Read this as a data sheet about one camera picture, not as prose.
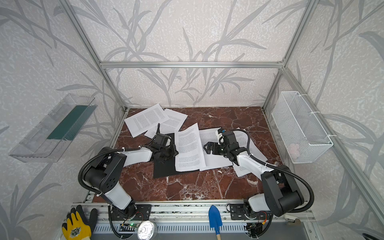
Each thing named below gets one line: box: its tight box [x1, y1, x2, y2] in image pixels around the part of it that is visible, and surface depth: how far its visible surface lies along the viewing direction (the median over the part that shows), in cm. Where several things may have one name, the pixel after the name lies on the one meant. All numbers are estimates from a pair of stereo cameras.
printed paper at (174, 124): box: [144, 109, 188, 139], surface depth 114 cm
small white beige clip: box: [284, 214, 301, 226], surface depth 72 cm
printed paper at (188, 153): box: [174, 122, 206, 172], surface depth 95 cm
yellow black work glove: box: [61, 205, 98, 240], surface depth 70 cm
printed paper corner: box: [124, 103, 170, 138], surface depth 115 cm
